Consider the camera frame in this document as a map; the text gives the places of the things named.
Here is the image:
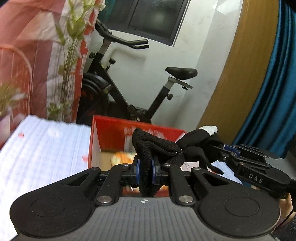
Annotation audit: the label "orange floral stuffed cloth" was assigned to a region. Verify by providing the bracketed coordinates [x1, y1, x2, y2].
[111, 152, 136, 166]

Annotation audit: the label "person's right hand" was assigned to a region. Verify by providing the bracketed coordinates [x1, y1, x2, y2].
[277, 193, 295, 227]

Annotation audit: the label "dark window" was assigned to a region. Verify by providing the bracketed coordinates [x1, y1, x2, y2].
[98, 0, 189, 46]

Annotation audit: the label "red printed backdrop cloth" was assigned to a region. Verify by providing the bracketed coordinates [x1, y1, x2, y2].
[1, 1, 105, 144]

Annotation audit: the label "black knit gloves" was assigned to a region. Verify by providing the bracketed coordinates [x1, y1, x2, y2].
[132, 126, 224, 197]

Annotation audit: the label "blue checked tablecloth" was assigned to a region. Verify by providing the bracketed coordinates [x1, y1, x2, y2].
[1, 115, 91, 240]

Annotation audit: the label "red strawberry cardboard box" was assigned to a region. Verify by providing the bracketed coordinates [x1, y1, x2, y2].
[87, 114, 243, 197]

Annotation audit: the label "black exercise bike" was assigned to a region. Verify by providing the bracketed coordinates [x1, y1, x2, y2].
[76, 19, 198, 125]

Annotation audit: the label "teal curtain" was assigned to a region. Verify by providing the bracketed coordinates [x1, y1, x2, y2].
[233, 1, 295, 158]

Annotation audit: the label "wooden door panel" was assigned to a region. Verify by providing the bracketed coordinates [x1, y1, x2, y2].
[198, 1, 279, 144]

